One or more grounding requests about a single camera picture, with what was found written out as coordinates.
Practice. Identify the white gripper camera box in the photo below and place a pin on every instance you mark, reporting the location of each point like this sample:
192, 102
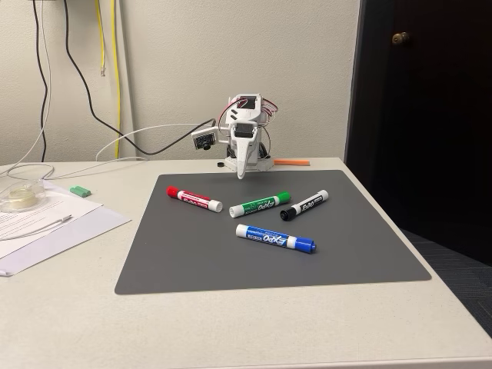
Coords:
203, 139

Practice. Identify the red Expo marker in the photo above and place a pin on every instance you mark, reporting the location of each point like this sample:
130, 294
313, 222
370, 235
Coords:
194, 199

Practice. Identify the clear tape dispenser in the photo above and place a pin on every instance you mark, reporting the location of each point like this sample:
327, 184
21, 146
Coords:
19, 196

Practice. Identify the green eraser block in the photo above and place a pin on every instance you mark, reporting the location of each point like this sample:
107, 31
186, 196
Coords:
80, 190

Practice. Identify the green Expo marker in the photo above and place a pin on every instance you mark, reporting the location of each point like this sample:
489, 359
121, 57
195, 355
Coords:
257, 205

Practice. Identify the dark wooden door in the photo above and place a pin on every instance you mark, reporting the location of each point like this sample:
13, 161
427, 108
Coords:
423, 134

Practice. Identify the orange flat strip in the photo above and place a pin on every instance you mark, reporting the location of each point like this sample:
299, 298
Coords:
292, 162

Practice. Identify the grey rubber mat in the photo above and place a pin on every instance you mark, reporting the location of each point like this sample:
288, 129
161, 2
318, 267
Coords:
200, 253

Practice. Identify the black Expo marker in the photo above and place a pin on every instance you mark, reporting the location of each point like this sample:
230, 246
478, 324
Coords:
305, 205

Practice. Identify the brass door knob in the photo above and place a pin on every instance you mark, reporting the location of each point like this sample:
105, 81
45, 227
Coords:
400, 38

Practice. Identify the blank white paper sheet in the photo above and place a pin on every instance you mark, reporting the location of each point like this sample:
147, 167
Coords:
92, 230

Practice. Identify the blue Expo marker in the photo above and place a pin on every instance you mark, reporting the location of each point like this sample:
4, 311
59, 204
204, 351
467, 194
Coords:
273, 238

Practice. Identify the printed paper sheet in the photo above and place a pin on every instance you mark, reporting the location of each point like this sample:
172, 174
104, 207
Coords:
57, 203

